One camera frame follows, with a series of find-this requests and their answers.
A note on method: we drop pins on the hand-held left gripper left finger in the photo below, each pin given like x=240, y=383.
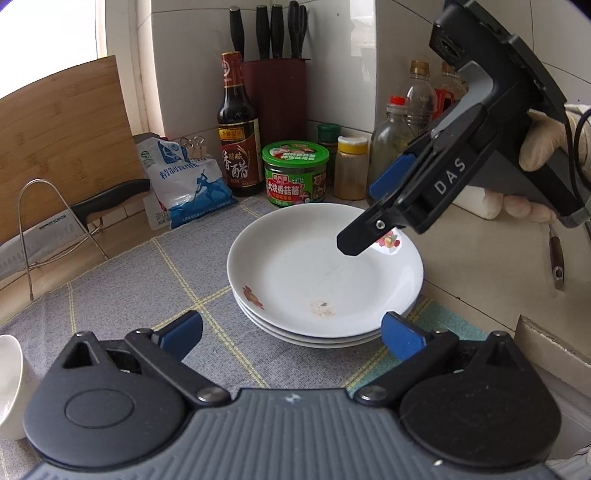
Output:
x=182, y=334

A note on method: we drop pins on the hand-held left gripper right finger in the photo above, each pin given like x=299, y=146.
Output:
x=401, y=337

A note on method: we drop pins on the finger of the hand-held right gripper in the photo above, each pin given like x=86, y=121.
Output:
x=390, y=177
x=364, y=235

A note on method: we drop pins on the white plate fruit print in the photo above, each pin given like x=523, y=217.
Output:
x=304, y=258
x=286, y=340
x=258, y=321

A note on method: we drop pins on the plain white bowl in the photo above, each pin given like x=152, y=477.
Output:
x=14, y=383

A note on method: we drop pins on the person's right hand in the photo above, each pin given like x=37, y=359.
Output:
x=549, y=143

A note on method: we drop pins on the glass bottle red cap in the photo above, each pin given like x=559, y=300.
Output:
x=388, y=138

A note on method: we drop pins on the yellow lid spice jar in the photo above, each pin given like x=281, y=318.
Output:
x=351, y=175

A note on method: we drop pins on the dark sauce bottle red label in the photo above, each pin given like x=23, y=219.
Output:
x=450, y=90

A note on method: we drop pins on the grey checked cloth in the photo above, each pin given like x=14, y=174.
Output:
x=138, y=286

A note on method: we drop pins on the green lid spice jar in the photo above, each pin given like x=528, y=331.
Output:
x=328, y=138

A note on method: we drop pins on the plastic bottle green label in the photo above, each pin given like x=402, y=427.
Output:
x=421, y=101

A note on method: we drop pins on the green lidded sauce jar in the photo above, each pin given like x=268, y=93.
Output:
x=295, y=180

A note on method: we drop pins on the clear plastic packet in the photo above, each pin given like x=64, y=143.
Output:
x=157, y=214

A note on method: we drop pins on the dark red knife block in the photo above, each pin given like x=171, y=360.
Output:
x=281, y=101

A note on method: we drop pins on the metal spoon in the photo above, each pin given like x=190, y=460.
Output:
x=556, y=258

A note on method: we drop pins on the blue white salt bag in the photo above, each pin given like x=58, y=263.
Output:
x=198, y=184

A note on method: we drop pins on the dark vinegar bottle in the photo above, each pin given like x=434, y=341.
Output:
x=238, y=152

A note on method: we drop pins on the black scissors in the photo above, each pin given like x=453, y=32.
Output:
x=298, y=32

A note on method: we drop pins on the bamboo cutting board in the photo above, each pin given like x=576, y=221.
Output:
x=69, y=134

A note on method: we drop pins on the window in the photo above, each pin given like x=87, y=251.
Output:
x=51, y=37

